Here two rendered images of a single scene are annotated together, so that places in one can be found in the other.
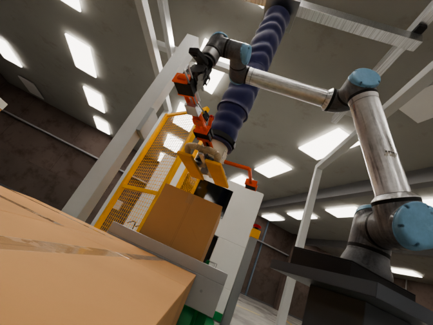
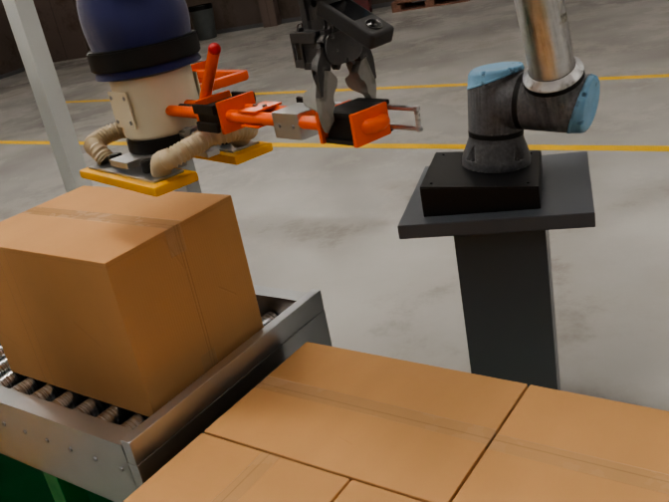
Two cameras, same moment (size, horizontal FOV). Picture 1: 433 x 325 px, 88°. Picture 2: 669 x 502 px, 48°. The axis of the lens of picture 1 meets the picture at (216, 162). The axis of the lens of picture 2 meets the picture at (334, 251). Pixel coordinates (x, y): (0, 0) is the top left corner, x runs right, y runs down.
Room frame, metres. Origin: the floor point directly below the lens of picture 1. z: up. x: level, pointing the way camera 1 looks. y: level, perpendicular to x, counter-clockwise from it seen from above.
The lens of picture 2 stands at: (0.28, 1.27, 1.49)
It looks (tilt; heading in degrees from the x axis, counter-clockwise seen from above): 23 degrees down; 301
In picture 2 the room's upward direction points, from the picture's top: 11 degrees counter-clockwise
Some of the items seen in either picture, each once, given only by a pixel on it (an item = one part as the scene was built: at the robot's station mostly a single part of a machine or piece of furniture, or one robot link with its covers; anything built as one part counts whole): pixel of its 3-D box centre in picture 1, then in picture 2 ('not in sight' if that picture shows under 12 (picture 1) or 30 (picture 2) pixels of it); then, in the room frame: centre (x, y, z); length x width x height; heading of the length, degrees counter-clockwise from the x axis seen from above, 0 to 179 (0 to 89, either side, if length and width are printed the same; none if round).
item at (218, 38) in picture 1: (216, 46); not in sight; (0.83, 0.24, 1.53); 0.10 x 0.09 x 0.12; 80
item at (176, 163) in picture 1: (142, 184); not in sight; (2.44, 0.62, 1.05); 0.87 x 0.10 x 2.10; 44
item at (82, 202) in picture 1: (133, 129); not in sight; (2.22, 0.95, 1.50); 0.30 x 0.30 x 3.00; 82
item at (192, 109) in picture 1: (193, 108); (300, 121); (0.93, 0.21, 1.22); 0.07 x 0.07 x 0.04; 69
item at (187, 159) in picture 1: (192, 164); (133, 167); (1.40, 0.14, 1.12); 0.34 x 0.10 x 0.05; 159
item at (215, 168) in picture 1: (218, 173); (208, 140); (1.33, -0.04, 1.12); 0.34 x 0.10 x 0.05; 159
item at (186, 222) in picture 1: (184, 230); (114, 288); (1.71, 0.00, 0.75); 0.60 x 0.40 x 0.40; 171
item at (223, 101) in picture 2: (203, 133); (226, 112); (1.13, 0.14, 1.22); 0.10 x 0.08 x 0.06; 69
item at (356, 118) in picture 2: (184, 85); (352, 123); (0.80, 0.27, 1.22); 0.08 x 0.07 x 0.05; 159
